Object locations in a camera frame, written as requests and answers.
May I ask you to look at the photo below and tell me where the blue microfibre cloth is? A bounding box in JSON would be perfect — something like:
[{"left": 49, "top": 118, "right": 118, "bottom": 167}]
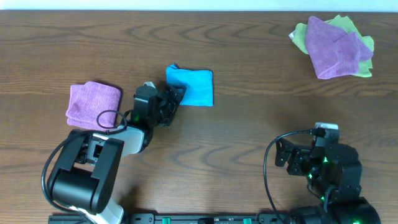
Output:
[{"left": 166, "top": 64, "right": 213, "bottom": 107}]

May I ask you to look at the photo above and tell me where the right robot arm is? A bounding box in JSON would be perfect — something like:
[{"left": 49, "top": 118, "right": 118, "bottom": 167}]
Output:
[{"left": 275, "top": 124, "right": 381, "bottom": 224}]

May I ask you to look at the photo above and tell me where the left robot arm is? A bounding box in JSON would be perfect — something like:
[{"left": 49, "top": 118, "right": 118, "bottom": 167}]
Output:
[{"left": 41, "top": 82, "right": 187, "bottom": 224}]

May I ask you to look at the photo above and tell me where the folded purple cloth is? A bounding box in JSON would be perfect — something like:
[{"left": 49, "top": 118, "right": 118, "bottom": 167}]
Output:
[{"left": 65, "top": 81, "right": 121, "bottom": 131}]

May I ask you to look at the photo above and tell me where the crumpled purple cloth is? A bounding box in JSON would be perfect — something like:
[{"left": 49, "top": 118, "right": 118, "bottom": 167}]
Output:
[{"left": 305, "top": 16, "right": 373, "bottom": 80}]

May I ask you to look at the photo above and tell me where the green cloth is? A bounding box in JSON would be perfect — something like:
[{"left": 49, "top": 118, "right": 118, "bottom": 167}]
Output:
[{"left": 291, "top": 15, "right": 374, "bottom": 78}]

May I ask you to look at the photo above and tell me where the left camera cable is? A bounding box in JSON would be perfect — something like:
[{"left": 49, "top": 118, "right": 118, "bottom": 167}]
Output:
[{"left": 41, "top": 109, "right": 133, "bottom": 218}]

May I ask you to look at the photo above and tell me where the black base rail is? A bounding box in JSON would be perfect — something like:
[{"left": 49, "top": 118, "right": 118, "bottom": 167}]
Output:
[{"left": 48, "top": 212, "right": 299, "bottom": 224}]

